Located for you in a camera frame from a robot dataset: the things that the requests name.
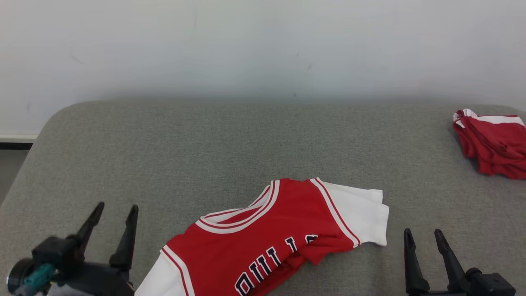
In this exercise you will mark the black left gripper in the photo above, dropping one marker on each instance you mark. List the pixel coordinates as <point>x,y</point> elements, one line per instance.
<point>98,281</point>

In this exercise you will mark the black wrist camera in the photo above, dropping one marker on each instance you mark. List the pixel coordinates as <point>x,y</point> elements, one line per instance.
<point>53,250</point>
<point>491,285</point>

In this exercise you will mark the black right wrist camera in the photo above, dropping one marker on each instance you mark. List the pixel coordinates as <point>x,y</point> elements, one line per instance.
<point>491,285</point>

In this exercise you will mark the dark wall baseboard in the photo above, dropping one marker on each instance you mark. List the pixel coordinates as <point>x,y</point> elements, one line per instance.
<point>14,145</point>

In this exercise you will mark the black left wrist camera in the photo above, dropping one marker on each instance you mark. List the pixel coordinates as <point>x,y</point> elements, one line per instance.
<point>53,250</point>

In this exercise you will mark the teal left camera plug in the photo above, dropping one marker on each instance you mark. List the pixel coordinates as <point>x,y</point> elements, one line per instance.
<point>39,277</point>

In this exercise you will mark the red white basketball jersey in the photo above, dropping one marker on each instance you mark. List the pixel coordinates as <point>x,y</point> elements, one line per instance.
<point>287,213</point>

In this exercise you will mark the red shorts with white trim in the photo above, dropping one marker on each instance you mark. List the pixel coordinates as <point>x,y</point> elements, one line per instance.
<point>497,144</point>

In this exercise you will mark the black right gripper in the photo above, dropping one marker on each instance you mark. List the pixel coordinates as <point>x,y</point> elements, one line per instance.
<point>435,294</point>

